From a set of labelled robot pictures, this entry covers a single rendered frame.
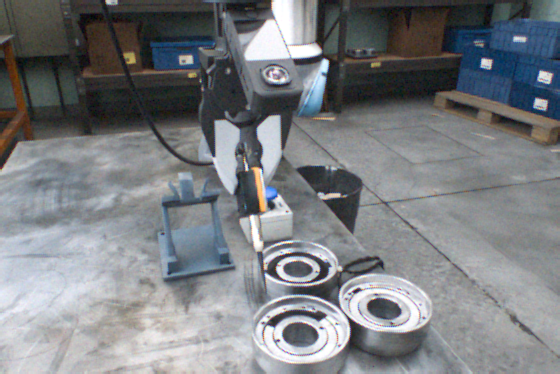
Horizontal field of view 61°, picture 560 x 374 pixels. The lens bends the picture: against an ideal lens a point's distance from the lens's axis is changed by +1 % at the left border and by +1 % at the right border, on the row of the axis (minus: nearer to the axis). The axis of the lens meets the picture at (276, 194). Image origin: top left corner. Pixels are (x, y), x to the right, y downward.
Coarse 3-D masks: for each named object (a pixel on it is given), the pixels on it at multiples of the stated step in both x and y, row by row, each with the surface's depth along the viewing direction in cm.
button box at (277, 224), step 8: (272, 200) 76; (280, 200) 76; (272, 208) 73; (280, 208) 74; (288, 208) 74; (264, 216) 71; (272, 216) 71; (280, 216) 72; (288, 216) 72; (248, 224) 71; (264, 224) 72; (272, 224) 72; (280, 224) 72; (288, 224) 73; (248, 232) 72; (264, 232) 72; (272, 232) 73; (280, 232) 73; (288, 232) 73; (248, 240) 73; (264, 240) 73; (272, 240) 73
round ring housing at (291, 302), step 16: (272, 304) 54; (288, 304) 55; (304, 304) 55; (320, 304) 54; (256, 320) 51; (288, 320) 52; (304, 320) 52; (336, 320) 52; (256, 336) 49; (288, 336) 53; (304, 336) 53; (320, 336) 50; (256, 352) 48; (288, 352) 48; (304, 352) 48; (336, 352) 46; (272, 368) 47; (288, 368) 46; (304, 368) 46; (320, 368) 46; (336, 368) 47
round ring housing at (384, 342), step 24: (360, 288) 58; (384, 288) 58; (408, 288) 57; (360, 312) 54; (384, 312) 57; (408, 312) 54; (432, 312) 52; (360, 336) 51; (384, 336) 50; (408, 336) 50
